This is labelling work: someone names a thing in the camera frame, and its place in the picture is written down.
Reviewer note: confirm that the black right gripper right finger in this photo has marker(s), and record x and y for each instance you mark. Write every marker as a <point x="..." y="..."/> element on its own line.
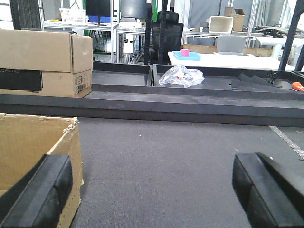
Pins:
<point x="271" y="195"/>

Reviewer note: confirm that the pink cup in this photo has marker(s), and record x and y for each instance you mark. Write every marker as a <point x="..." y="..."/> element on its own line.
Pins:
<point x="185" y="52"/>

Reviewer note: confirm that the light blue tray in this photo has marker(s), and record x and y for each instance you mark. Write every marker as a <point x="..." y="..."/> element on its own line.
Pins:
<point x="193" y="56"/>

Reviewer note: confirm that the black flat tray platform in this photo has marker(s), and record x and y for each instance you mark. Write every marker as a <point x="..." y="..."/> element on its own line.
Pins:
<point x="226" y="96"/>

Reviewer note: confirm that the black computer monitor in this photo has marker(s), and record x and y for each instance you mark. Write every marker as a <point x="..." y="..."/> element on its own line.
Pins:
<point x="98" y="11"/>

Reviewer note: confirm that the clear crumpled plastic bag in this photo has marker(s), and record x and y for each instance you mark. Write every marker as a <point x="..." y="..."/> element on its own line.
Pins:
<point x="180" y="75"/>

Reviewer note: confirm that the orange handled tool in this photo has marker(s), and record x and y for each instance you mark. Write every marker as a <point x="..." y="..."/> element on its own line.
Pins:
<point x="297" y="86"/>

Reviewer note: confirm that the black office chair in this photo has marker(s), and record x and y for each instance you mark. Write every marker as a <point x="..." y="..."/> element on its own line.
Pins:
<point x="172" y="36"/>

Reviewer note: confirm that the white plastic basket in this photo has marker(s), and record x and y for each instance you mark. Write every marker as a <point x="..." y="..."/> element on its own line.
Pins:
<point x="73" y="16"/>

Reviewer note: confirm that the plain brown cardboard box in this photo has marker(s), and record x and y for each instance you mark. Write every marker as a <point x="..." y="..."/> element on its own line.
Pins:
<point x="23" y="141"/>

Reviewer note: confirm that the white table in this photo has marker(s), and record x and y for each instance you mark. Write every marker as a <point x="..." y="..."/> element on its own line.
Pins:
<point x="228" y="61"/>

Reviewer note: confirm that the stacked cardboard boxes black label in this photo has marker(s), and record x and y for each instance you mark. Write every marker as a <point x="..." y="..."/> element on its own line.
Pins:
<point x="45" y="63"/>

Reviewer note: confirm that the grey chair back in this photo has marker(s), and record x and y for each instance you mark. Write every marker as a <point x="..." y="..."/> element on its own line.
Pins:
<point x="231" y="45"/>

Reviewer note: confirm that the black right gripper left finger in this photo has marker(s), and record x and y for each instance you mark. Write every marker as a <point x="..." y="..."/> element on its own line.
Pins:
<point x="39" y="197"/>

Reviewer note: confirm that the small brown cardboard box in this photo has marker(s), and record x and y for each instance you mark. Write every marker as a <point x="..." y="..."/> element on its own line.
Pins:
<point x="238" y="17"/>

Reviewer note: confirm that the white open bin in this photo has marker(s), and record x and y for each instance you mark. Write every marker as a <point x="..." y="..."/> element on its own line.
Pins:
<point x="220" y="24"/>

